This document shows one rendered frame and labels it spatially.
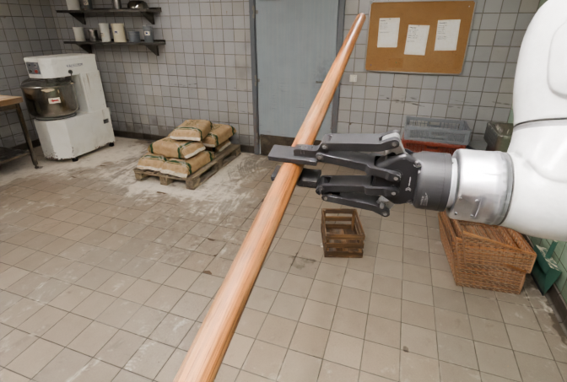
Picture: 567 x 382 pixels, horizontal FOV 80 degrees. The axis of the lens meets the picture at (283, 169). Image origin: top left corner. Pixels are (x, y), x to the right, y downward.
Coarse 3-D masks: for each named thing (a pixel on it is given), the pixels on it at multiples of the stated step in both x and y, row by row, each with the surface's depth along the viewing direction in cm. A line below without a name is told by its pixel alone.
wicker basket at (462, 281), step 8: (440, 216) 271; (440, 224) 270; (440, 232) 280; (448, 240) 241; (448, 248) 247; (448, 256) 255; (456, 264) 231; (456, 272) 233; (464, 272) 232; (456, 280) 235; (464, 280) 234; (472, 280) 241; (480, 288) 234; (488, 288) 233; (496, 288) 233; (504, 288) 233; (512, 288) 229
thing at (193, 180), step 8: (232, 144) 471; (216, 152) 448; (224, 152) 443; (232, 152) 464; (216, 160) 416; (224, 160) 449; (136, 168) 394; (200, 168) 394; (208, 168) 398; (216, 168) 418; (136, 176) 395; (144, 176) 397; (160, 176) 382; (168, 176) 379; (176, 176) 375; (192, 176) 372; (208, 176) 402; (160, 184) 387; (168, 184) 385; (192, 184) 371; (200, 184) 385
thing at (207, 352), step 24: (360, 24) 98; (336, 72) 71; (312, 120) 56; (312, 144) 53; (288, 168) 46; (288, 192) 43; (264, 216) 39; (264, 240) 37; (240, 264) 34; (240, 288) 32; (216, 312) 30; (240, 312) 31; (216, 336) 29; (192, 360) 27; (216, 360) 28
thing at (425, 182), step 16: (384, 160) 43; (400, 160) 42; (416, 160) 41; (432, 160) 41; (448, 160) 41; (416, 176) 43; (432, 176) 40; (448, 176) 40; (400, 192) 45; (416, 192) 41; (432, 192) 40; (448, 192) 40; (432, 208) 42
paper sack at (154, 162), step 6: (144, 156) 389; (150, 156) 388; (156, 156) 387; (162, 156) 388; (138, 162) 388; (144, 162) 385; (150, 162) 384; (156, 162) 382; (162, 162) 381; (138, 168) 386; (144, 168) 384; (150, 168) 382; (156, 168) 382
